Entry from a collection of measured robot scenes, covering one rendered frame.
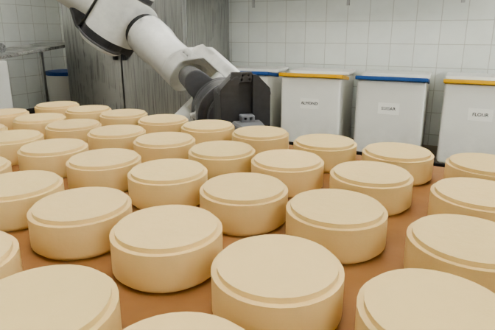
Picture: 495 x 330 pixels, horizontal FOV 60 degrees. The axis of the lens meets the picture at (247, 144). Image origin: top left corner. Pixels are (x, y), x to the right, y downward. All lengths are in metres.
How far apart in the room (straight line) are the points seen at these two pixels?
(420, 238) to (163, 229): 0.11
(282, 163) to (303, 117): 3.43
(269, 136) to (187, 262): 0.19
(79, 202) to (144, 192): 0.04
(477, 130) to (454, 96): 0.30
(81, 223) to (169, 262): 0.05
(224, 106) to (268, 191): 0.24
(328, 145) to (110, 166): 0.16
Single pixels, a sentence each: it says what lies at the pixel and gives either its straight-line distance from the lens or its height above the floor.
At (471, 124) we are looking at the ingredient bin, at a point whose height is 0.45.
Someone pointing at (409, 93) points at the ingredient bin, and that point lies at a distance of 3.53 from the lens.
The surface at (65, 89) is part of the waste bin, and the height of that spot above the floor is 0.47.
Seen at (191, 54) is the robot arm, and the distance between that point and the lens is 0.68.
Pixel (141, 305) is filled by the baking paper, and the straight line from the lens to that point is 0.18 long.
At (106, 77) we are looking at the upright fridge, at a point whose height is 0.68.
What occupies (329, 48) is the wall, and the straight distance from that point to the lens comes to 4.28.
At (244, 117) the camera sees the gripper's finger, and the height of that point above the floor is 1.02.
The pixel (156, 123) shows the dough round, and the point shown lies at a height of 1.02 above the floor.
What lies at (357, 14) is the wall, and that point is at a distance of 4.23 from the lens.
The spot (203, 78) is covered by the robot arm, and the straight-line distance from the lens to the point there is 0.59.
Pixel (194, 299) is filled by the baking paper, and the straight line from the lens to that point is 0.18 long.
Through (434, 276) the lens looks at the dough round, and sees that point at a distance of 0.17.
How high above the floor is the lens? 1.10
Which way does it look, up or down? 15 degrees down
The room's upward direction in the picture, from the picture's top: straight up
